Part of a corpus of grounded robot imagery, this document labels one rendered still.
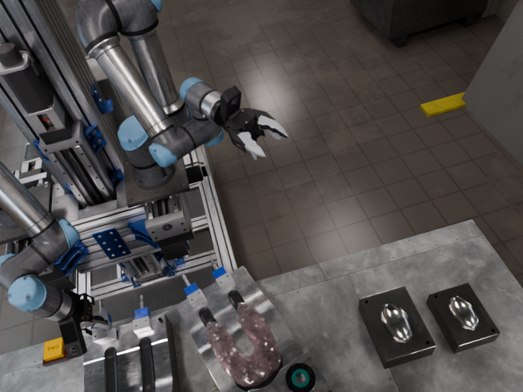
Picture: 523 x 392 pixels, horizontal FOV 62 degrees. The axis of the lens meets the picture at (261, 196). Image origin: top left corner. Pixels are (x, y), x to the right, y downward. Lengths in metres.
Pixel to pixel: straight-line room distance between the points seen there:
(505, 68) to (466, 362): 2.20
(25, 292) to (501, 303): 1.35
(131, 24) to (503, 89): 2.50
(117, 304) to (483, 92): 2.66
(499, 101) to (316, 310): 2.19
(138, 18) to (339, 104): 2.33
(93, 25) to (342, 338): 1.13
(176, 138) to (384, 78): 2.66
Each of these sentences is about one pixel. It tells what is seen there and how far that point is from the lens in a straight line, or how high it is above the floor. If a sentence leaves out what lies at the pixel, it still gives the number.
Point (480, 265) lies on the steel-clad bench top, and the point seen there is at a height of 0.80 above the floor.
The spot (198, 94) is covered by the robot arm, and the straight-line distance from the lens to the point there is 1.17.
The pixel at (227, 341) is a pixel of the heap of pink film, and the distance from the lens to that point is 1.34.
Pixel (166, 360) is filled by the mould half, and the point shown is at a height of 0.88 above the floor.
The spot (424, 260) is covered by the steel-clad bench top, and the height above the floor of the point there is 0.80.
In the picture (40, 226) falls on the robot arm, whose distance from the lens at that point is 1.26.
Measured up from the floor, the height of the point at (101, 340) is 0.93.
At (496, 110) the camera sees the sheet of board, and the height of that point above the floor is 0.13.
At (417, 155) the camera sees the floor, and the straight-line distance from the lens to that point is 3.05.
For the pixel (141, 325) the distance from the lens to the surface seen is 1.44.
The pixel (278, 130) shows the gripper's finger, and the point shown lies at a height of 1.47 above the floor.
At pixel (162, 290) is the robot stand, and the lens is 2.32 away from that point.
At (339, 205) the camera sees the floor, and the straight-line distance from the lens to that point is 2.72.
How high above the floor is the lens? 2.14
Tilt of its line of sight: 50 degrees down
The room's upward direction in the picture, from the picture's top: 11 degrees counter-clockwise
